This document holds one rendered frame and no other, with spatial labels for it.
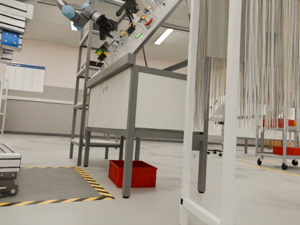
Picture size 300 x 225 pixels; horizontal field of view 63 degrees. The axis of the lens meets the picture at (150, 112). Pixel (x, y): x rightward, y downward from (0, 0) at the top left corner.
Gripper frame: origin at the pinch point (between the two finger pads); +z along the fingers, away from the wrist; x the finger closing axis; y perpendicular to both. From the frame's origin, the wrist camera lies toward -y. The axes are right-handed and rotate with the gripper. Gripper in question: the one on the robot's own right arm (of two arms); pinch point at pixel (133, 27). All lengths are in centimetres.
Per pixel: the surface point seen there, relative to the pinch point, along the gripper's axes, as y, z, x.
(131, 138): -37, 63, -42
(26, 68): -189, -61, 758
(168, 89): -2, 46, -32
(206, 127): 16, 82, -32
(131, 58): -17.9, 19.6, -33.2
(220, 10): 25, 13, -70
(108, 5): 15, -43, 121
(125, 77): -23.2, 29.7, -22.8
